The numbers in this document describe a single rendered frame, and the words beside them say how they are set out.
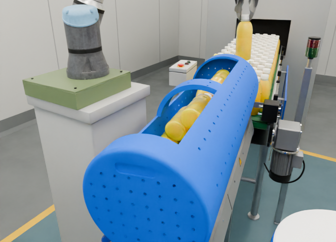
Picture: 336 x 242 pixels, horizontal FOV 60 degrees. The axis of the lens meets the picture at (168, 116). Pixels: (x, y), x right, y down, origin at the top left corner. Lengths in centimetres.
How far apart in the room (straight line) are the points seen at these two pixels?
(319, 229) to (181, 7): 566
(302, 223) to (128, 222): 37
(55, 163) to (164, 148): 73
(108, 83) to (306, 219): 71
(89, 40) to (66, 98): 21
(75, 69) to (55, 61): 290
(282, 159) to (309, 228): 94
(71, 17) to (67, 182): 61
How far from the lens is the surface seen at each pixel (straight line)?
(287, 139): 157
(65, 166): 117
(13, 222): 240
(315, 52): 172
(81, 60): 104
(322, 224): 74
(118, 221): 66
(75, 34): 103
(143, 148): 53
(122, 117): 106
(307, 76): 175
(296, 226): 71
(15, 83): 368
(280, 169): 167
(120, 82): 107
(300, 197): 256
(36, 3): 378
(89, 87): 96
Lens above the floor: 150
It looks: 24 degrees down
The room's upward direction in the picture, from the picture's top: straight up
